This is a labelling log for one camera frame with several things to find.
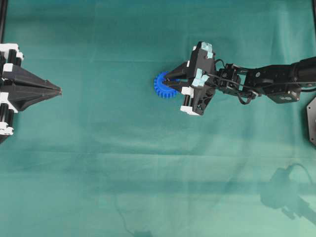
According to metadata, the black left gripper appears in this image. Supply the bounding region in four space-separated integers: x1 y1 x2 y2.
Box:
0 43 62 143

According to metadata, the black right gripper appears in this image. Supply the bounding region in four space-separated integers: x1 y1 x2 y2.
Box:
164 41 215 116

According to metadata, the blue plastic gear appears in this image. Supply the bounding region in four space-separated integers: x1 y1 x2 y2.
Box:
154 71 178 99

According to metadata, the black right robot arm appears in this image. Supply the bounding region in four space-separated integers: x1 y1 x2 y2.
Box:
163 41 316 116

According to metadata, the green table mat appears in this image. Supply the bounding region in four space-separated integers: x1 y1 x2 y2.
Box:
0 0 316 237

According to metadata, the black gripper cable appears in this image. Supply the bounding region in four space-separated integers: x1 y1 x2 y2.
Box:
202 59 259 106

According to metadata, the black aluminium frame rail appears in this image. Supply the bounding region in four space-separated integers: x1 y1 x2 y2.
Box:
0 0 8 43

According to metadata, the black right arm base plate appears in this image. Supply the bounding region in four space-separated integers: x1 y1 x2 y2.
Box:
306 97 316 146

